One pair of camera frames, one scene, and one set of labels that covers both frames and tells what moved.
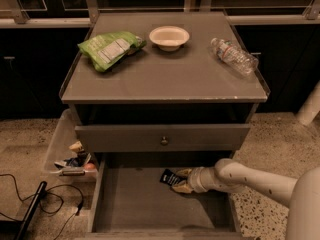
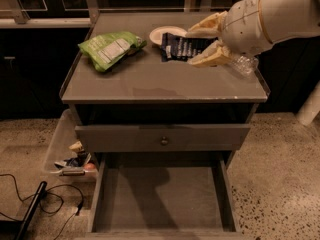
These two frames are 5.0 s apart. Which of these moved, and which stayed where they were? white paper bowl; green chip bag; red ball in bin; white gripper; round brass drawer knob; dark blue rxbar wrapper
Moved: white gripper; dark blue rxbar wrapper
Stayed: round brass drawer knob; green chip bag; white paper bowl; red ball in bin
